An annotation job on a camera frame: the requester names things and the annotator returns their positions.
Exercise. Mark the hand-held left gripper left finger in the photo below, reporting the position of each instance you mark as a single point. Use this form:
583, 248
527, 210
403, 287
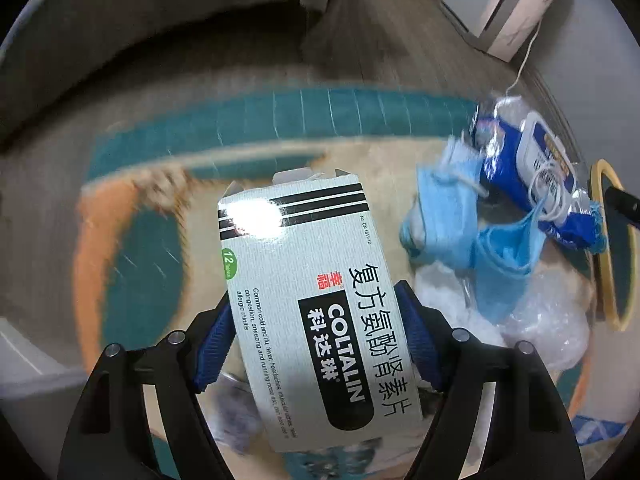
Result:
217, 345

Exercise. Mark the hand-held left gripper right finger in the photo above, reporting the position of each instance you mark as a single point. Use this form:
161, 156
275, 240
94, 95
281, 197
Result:
415, 320

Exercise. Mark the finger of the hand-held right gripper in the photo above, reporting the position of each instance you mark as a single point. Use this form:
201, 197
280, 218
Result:
622, 204

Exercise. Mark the white medicine box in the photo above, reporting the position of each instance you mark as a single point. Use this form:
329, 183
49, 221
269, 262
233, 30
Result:
300, 260

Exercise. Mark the teal mat with yellow rim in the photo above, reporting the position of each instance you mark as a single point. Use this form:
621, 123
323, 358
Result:
612, 250

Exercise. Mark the blue face mask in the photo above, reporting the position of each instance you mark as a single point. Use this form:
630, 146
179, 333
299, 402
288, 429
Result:
440, 210
500, 260

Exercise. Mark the horse print quilted mat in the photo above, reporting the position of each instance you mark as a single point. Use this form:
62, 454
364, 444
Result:
150, 240

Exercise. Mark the clear plastic bag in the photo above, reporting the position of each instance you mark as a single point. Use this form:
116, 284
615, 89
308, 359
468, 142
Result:
540, 325

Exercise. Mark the blue wet wipes packet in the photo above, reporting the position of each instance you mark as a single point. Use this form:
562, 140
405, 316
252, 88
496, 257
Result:
505, 160

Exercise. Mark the blue printed packet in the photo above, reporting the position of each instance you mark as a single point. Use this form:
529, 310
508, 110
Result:
600, 430

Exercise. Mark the white appliance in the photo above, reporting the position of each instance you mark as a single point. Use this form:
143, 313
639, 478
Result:
500, 0

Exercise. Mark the grey sofa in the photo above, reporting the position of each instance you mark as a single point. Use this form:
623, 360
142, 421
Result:
150, 25

